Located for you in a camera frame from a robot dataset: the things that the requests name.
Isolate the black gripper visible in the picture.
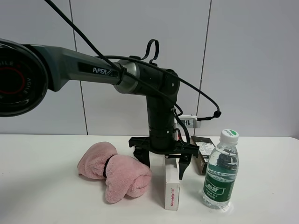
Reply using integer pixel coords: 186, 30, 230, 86
128, 136, 199, 180

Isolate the white Snowhite box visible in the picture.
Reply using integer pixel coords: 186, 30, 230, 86
164, 158, 180, 210

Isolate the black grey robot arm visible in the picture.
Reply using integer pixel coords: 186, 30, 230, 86
0, 39, 199, 178

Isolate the pink rolled towel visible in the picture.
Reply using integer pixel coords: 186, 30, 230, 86
77, 142, 152, 203

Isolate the dark olive box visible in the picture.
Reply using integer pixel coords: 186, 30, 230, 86
191, 136, 215, 175

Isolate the green label water bottle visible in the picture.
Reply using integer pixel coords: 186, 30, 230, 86
202, 129, 239, 210

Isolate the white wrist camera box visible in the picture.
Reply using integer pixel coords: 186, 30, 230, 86
179, 115, 201, 128

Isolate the black hair tie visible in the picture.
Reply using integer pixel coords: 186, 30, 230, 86
103, 154, 116, 179

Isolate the black cable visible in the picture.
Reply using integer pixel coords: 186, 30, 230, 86
43, 0, 221, 143

